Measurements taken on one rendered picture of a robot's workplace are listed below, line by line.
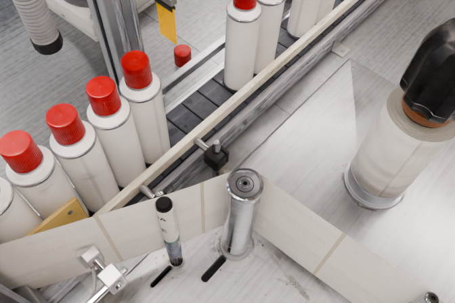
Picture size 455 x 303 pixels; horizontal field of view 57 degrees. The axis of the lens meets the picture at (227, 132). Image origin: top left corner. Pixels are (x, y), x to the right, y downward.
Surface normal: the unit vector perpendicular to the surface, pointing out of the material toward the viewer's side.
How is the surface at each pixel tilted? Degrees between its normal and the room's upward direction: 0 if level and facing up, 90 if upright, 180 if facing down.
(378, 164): 89
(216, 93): 0
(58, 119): 3
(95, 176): 90
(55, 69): 0
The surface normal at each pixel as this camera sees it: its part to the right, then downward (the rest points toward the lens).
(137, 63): 0.01, -0.58
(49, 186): 0.70, 0.61
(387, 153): -0.75, 0.55
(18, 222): 0.86, 0.44
